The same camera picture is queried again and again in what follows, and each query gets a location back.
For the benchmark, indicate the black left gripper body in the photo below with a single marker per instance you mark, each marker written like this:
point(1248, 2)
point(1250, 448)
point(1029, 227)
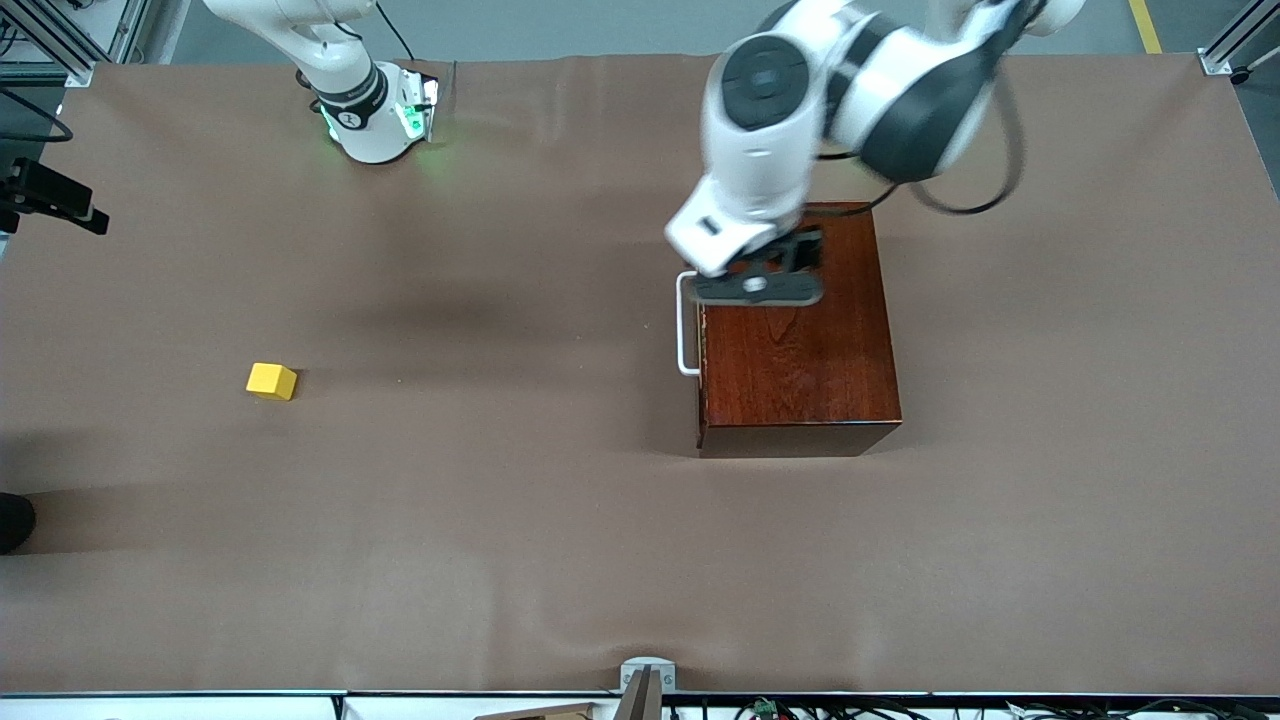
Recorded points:
point(806, 250)

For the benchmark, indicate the yellow block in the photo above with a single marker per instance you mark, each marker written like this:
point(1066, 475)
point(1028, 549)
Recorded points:
point(270, 381)

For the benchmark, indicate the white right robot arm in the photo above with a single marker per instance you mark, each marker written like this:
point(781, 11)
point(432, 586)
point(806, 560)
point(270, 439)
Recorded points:
point(350, 60)

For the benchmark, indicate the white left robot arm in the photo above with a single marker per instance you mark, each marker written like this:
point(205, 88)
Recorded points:
point(760, 150)

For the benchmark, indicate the dark red wooden cabinet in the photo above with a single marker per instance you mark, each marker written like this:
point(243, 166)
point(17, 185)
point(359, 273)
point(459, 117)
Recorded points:
point(800, 380)

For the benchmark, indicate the black shoe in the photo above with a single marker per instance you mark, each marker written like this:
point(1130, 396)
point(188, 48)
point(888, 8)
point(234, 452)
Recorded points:
point(12, 522)

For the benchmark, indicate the yellow floor tape stripe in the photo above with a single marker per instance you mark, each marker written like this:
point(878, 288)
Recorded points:
point(1145, 25)

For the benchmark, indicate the brown table cover sheet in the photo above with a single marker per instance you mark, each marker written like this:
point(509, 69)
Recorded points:
point(400, 500)

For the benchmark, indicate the brown cardboard piece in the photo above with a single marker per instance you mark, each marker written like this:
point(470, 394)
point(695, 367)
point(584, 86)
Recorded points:
point(550, 713)

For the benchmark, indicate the aluminium frame structure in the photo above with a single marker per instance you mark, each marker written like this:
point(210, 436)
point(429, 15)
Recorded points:
point(70, 60)

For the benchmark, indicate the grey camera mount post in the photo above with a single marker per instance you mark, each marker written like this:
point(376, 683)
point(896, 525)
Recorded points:
point(647, 690)

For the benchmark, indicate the aluminium frame profile black foot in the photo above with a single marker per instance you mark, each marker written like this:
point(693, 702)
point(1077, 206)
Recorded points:
point(1225, 55)

